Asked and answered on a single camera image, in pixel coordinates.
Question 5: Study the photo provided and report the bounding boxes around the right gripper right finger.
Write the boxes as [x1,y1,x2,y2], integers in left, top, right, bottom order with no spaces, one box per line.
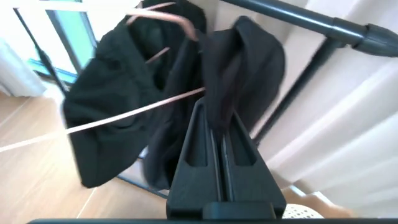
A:
[221,111,287,219]

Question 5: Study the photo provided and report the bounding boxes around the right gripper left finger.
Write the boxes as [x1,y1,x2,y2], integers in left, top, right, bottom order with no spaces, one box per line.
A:
[166,98,222,219]

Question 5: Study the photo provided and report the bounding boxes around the pink clothes hanger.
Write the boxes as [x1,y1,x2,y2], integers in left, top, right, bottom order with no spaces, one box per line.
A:
[0,7,206,154]
[126,1,177,65]

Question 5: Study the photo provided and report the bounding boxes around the black shorts with white cord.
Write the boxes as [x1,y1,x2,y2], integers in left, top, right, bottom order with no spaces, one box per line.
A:
[62,0,208,189]

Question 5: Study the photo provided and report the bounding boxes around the black garment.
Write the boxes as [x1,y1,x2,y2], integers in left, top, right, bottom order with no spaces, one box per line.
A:
[141,15,286,191]

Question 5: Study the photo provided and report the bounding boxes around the white laundry basket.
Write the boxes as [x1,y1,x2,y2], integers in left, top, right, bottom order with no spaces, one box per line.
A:
[281,203,325,219]

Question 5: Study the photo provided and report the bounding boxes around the black clothes rack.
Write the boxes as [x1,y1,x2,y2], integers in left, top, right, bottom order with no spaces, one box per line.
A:
[14,0,398,198]

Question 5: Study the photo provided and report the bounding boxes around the beige curtain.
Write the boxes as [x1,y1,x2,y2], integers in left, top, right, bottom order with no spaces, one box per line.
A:
[0,37,47,98]
[189,0,398,218]

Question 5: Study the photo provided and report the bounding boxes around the window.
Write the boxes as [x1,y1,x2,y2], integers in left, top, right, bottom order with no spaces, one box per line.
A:
[12,0,144,85]

